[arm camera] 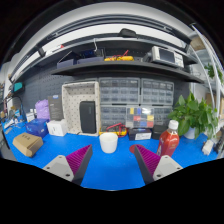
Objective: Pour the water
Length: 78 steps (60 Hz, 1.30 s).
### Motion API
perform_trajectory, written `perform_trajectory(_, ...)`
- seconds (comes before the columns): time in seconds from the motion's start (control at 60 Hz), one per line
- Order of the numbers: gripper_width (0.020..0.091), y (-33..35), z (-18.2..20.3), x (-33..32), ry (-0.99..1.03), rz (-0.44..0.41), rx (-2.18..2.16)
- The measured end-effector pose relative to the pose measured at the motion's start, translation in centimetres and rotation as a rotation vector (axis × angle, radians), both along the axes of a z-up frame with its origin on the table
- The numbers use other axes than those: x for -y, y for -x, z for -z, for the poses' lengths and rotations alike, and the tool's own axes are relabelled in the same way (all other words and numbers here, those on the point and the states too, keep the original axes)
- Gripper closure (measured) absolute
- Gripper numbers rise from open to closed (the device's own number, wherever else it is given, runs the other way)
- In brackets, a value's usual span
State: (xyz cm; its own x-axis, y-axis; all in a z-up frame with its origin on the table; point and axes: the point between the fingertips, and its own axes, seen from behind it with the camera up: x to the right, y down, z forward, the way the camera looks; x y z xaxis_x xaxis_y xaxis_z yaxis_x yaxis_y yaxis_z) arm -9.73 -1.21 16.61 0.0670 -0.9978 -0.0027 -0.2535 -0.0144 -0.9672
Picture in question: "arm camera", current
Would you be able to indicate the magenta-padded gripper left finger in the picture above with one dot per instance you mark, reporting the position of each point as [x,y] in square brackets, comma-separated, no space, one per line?
[60,165]

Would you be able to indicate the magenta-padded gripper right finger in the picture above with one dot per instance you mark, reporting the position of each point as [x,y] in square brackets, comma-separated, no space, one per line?
[165,165]

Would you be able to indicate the red drink bottle white cap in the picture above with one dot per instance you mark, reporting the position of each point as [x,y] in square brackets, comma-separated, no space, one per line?
[168,141]

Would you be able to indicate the black case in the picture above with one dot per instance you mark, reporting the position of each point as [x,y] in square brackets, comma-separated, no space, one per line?
[157,131]

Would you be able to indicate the flat round red coaster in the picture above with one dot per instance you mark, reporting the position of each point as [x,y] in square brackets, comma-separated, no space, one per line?
[132,149]

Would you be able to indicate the brown cardboard box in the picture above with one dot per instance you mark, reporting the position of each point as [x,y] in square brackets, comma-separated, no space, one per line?
[27,144]

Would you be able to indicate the black box with white label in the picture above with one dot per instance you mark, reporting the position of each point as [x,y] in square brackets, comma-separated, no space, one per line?
[140,134]

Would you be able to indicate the blue box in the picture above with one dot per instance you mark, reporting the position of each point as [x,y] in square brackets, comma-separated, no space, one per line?
[36,128]

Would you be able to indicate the white adapter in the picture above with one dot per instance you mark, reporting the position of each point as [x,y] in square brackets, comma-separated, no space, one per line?
[207,147]

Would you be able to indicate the white cup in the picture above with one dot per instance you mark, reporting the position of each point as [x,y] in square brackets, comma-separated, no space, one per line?
[108,143]

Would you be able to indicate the clear organizer box coloured parts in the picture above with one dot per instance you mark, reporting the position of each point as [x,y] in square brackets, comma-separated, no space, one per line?
[140,117]

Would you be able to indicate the black speaker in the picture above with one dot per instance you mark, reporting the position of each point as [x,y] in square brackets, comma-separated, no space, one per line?
[87,117]

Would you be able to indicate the white perforated tray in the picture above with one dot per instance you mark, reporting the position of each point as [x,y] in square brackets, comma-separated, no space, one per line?
[71,110]

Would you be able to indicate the green potted plant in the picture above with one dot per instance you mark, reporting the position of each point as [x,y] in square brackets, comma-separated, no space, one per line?
[190,115]

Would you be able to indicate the dark grey upright box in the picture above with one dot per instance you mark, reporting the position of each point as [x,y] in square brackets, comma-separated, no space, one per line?
[55,107]

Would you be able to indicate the purple bag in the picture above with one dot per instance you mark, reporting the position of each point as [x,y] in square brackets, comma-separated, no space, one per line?
[42,109]

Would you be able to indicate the yellow multimeter with red leads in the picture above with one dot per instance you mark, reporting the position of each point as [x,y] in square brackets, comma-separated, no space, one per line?
[115,130]

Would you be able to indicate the teal holder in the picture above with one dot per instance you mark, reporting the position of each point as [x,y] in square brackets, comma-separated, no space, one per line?
[17,87]

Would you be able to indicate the white shelf rack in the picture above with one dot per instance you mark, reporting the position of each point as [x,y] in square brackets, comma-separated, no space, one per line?
[213,83]

